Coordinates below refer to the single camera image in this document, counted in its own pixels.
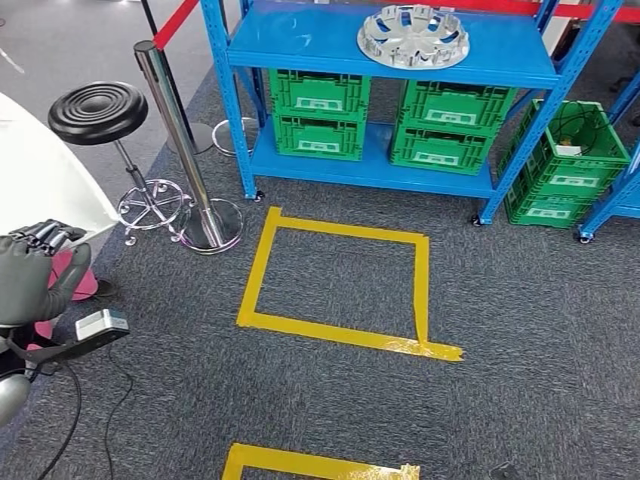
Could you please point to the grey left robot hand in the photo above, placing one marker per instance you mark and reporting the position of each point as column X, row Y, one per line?
column 30, row 285

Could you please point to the white plastic car body part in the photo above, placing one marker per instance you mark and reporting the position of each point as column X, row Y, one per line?
column 40, row 179

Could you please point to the blue metal shelf rack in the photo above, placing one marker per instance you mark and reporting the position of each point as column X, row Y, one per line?
column 300, row 40
column 615, row 199

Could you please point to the black stool with chrome base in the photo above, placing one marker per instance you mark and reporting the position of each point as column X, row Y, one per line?
column 97, row 112

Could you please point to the black pole stand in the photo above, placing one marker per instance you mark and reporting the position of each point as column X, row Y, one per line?
column 198, row 139

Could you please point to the yellow floor tape square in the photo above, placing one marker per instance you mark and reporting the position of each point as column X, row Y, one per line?
column 330, row 331
column 310, row 462

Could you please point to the silver wheel hubcap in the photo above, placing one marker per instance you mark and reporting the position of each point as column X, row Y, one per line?
column 415, row 46

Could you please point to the white item in crate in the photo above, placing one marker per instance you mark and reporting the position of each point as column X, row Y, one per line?
column 569, row 150

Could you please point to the open green plastic crate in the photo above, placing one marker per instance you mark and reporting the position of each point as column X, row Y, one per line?
column 575, row 169

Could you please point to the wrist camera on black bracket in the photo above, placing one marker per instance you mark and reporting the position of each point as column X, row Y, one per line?
column 100, row 324

